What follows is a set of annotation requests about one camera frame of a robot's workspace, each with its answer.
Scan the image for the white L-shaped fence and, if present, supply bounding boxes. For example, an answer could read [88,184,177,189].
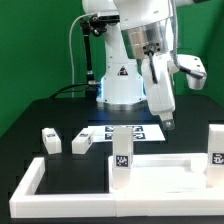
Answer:
[9,157,224,218]

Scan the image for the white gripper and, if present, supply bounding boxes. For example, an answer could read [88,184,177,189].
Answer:
[141,54,207,130]

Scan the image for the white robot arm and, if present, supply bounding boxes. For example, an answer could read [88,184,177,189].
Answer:
[82,0,208,130]

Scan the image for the white desk top tray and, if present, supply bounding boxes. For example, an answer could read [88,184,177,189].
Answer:
[108,153,224,193]

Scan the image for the black cables at base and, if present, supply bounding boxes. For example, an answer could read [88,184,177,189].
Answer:
[49,82,101,100]

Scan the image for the fiducial marker sheet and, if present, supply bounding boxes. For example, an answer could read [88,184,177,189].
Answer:
[89,124,165,142]

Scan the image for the black grey camera on stand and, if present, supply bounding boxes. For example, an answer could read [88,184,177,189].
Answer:
[91,10,120,23]

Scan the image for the white camera cable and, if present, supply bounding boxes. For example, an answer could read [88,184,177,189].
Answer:
[68,12,98,98]

